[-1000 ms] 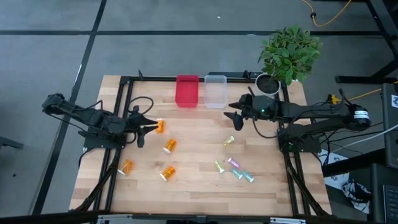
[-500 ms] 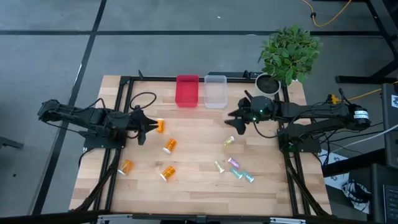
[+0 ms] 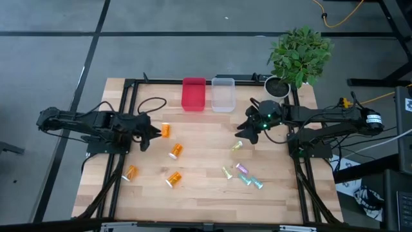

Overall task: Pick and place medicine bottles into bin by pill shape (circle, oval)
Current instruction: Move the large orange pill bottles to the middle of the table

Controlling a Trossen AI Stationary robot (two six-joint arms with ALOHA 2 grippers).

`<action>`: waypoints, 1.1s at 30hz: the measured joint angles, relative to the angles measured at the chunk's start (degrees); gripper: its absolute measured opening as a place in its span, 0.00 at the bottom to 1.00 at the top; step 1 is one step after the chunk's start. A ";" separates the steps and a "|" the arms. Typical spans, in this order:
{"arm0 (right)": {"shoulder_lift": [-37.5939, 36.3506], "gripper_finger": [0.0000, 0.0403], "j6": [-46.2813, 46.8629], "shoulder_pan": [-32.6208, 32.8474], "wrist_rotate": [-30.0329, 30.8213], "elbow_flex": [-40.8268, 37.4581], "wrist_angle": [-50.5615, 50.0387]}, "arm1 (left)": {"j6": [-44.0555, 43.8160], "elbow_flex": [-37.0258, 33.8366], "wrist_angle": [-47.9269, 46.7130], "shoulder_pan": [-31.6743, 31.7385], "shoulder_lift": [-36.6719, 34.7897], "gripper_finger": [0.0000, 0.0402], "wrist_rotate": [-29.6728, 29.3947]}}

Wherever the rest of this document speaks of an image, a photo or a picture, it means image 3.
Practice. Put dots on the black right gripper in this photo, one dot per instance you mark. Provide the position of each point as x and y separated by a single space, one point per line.
268 114

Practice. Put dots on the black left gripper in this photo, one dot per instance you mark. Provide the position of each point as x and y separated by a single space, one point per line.
141 127

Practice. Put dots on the orange pill bottle white cap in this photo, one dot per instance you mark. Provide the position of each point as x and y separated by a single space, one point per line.
174 179
130 173
176 151
165 130

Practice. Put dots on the small yellow-green vial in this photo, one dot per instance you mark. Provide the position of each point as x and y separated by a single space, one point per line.
236 146

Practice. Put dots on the small purple vial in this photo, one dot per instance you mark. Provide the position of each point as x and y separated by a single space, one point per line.
242 168

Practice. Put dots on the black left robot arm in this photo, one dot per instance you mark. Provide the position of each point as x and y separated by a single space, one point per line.
96 120

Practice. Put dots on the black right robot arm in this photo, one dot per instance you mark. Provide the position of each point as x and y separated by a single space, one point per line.
322 114

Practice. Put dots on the clear plastic bin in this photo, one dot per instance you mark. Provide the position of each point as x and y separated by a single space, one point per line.
223 95

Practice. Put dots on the red plastic bin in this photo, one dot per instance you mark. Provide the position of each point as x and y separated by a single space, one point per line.
193 95

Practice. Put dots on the small yellow vial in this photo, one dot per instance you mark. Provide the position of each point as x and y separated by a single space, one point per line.
227 172

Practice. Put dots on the small teal vial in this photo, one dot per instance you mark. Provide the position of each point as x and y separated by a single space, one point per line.
257 182
244 179

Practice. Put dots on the white plant pot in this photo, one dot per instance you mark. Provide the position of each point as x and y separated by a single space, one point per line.
277 88

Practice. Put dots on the green leafy plant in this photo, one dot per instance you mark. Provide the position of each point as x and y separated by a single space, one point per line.
299 56

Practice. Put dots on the white printed paper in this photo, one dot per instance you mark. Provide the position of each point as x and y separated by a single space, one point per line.
346 167

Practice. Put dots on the black white patterned bag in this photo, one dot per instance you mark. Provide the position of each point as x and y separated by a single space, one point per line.
368 203

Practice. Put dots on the grey chair base leg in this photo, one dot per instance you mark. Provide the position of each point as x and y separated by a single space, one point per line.
9 149

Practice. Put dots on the black computer case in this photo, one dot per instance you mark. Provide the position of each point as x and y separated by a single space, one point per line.
405 129

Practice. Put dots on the black box with vents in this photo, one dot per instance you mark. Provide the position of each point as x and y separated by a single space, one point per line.
397 199

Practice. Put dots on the black aluminium table frame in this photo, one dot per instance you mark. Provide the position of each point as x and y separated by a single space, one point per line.
161 81

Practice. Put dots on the black rail with silver brackets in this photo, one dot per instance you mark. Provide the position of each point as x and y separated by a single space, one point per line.
48 225

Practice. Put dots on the black desk leg frame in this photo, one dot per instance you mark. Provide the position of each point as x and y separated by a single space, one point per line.
397 35

